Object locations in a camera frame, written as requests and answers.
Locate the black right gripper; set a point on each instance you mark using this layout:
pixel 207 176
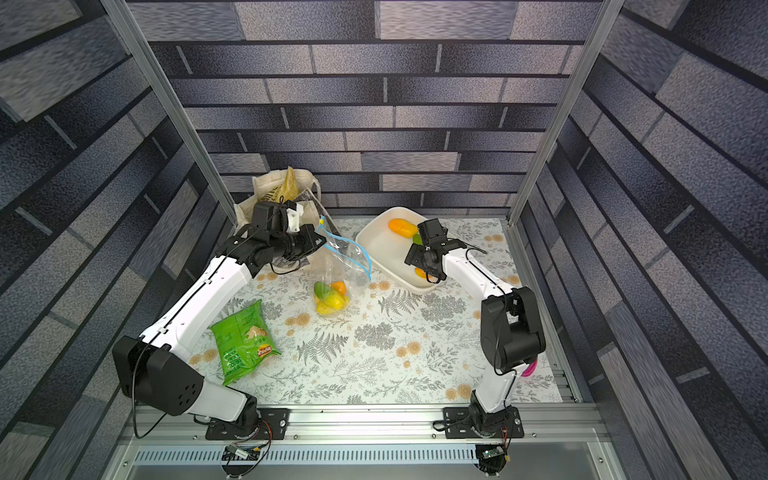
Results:
pixel 422 255

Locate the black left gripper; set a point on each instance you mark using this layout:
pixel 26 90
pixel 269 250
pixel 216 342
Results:
pixel 306 238

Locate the clear zip-top bag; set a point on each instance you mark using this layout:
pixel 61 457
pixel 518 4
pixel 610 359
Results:
pixel 341 259

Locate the yellow mango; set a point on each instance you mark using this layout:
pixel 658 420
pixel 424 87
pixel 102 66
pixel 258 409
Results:
pixel 324 309

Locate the orange mango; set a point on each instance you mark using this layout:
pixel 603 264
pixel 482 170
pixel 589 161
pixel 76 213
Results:
pixel 403 228
pixel 340 287

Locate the red mango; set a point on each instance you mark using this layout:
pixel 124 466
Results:
pixel 421 273

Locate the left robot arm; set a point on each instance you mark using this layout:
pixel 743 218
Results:
pixel 153 368

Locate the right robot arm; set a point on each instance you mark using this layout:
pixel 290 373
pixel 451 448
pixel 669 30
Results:
pixel 511 334

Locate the beige canvas tote bag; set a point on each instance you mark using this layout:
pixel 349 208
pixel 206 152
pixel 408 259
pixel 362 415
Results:
pixel 262 188

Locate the green chip bag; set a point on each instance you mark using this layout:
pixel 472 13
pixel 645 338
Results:
pixel 243 342

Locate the yellow snack packet in tote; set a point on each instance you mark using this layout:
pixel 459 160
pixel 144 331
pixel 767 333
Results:
pixel 288 188

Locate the white serving dish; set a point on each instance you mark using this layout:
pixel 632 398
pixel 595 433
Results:
pixel 388 250

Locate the left circuit board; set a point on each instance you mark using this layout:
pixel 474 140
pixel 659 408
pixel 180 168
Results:
pixel 233 453

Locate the circuit board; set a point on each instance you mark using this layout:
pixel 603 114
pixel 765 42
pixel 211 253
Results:
pixel 233 453
pixel 491 459

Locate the pink lidded container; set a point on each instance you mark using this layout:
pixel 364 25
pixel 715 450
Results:
pixel 530 367

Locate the right circuit board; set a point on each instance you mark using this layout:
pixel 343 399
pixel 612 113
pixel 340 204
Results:
pixel 491 459

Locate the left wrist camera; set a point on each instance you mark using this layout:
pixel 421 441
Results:
pixel 294 212

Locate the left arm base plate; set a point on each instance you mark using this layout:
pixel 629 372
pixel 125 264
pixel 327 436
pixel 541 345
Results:
pixel 264 423

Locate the aluminium front rail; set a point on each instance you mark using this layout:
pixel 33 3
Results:
pixel 567 438

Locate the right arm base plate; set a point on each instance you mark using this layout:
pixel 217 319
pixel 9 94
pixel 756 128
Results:
pixel 472 423

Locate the left aluminium frame post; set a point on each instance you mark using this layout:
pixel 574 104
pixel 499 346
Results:
pixel 129 30

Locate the aluminium frame post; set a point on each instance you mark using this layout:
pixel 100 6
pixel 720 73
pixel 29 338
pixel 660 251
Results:
pixel 604 22
pixel 129 30

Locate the right aluminium frame post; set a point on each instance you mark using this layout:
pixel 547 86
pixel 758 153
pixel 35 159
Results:
pixel 604 22

